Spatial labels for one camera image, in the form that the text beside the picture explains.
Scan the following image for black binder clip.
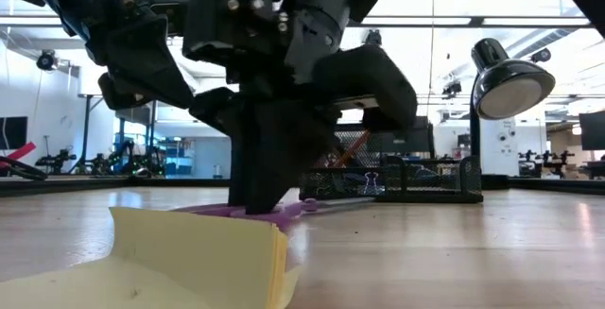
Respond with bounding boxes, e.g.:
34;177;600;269
362;170;382;197

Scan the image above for black hanging camera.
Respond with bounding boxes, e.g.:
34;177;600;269
363;28;383;48

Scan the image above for black wall monitor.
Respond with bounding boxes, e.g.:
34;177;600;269
0;115;28;150

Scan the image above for red bar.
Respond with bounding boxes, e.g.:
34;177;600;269
0;141;38;162

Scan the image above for background robot arms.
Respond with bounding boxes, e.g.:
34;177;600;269
517;148;577;179

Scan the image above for yellow sticky note pad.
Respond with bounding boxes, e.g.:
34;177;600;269
0;206;303;309

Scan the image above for blue storage bins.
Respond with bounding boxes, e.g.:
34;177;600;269
163;136;195;176

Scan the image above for black background monitor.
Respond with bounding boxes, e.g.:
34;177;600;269
399;116;435;154

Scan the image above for orange pencil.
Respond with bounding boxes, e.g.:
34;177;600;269
330;129;373;169

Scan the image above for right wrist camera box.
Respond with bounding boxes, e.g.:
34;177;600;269
314;43;419;132

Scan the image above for dark background monitor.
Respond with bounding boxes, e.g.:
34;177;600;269
578;110;605;152

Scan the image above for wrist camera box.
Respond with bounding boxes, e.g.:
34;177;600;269
134;0;189;36
314;43;419;132

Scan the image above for black mesh desk organizer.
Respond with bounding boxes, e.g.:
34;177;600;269
298;124;484;205

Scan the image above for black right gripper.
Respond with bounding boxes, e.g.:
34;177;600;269
182;0;380;216

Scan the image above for black ceiling camera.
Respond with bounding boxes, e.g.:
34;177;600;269
441;79;463;100
36;48;59;72
529;47;553;63

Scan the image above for black metal stand frame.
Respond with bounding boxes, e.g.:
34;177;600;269
77;92;160;176

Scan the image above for black desk lamp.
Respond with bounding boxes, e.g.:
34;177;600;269
469;37;558;191

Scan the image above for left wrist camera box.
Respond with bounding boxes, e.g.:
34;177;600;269
134;0;189;36

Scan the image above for purple handled scissors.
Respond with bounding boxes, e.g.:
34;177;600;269
172;197;379;234

